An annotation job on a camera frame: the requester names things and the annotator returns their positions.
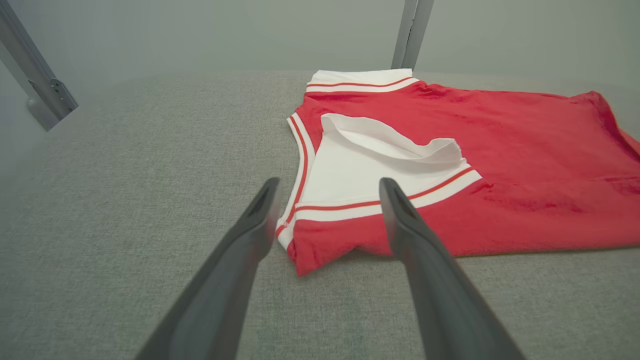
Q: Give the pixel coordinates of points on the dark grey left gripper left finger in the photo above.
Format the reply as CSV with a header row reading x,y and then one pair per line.
x,y
220,285

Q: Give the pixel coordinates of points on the red shirt with white trim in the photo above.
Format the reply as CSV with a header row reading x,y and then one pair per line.
x,y
525,150

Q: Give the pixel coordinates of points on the grey metal frame post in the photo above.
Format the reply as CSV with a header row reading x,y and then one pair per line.
x,y
45,95

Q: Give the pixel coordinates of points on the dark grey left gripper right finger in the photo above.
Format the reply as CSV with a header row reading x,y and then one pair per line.
x,y
445,295

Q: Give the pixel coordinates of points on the grey wall bracket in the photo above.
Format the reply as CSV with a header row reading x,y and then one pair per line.
x,y
422,20

